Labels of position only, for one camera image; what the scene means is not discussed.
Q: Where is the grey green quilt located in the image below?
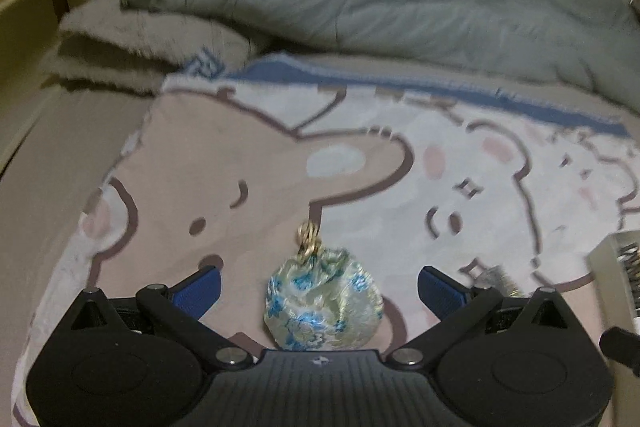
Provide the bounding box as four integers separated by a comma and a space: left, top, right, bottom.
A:
120, 0, 640, 90

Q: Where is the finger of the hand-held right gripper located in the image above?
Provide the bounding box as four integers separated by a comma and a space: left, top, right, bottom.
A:
599, 312, 640, 379

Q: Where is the beige bed sheet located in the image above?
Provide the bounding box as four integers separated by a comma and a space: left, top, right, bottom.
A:
0, 82, 168, 427

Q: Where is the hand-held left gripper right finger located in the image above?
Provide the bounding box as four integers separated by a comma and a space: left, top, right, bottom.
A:
390, 266, 577, 371

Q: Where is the bear printed blanket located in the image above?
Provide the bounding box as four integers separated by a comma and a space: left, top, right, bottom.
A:
10, 52, 640, 427

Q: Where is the white cardboard box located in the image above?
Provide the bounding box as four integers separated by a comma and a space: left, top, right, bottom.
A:
585, 231, 640, 324

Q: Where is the floral brocade pouch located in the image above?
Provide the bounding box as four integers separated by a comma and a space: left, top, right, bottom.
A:
263, 222, 385, 352

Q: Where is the beige fluffy pillow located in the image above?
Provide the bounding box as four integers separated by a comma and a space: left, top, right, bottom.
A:
42, 0, 273, 96

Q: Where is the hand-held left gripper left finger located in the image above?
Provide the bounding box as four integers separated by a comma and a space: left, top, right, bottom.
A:
64, 266, 254, 371

